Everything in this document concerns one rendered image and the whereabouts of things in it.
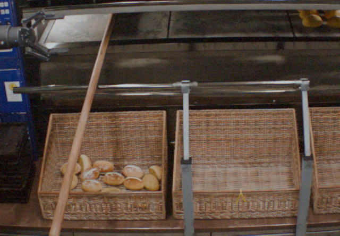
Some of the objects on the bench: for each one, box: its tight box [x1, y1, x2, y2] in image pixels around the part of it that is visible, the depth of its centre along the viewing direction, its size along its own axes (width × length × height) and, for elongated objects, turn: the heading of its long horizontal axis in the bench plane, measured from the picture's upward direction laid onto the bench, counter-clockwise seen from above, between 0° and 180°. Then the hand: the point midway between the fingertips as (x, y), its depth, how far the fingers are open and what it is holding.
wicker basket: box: [171, 108, 302, 220], centre depth 307 cm, size 49×56×28 cm
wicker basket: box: [37, 110, 169, 221], centre depth 311 cm, size 49×56×28 cm
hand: (63, 34), depth 248 cm, fingers open, 13 cm apart
